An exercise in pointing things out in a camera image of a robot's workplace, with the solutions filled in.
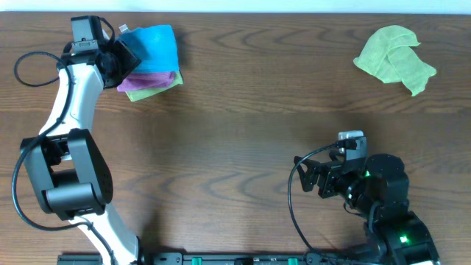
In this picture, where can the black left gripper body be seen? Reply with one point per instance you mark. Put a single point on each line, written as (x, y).
(126, 59)

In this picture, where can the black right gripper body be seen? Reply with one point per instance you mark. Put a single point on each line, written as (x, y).
(333, 181)

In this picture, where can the blue microfiber cloth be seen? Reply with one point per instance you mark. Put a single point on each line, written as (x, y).
(155, 46)

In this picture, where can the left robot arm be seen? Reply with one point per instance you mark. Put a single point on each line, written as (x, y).
(67, 171)

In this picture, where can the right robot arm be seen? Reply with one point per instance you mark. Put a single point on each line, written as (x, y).
(375, 188)

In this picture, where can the folded green cloth under purple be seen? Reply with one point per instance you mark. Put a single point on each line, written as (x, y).
(135, 96)

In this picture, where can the crumpled lime green cloth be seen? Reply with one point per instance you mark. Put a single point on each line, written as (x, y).
(388, 55)

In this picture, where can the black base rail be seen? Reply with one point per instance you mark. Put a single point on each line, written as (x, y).
(243, 258)

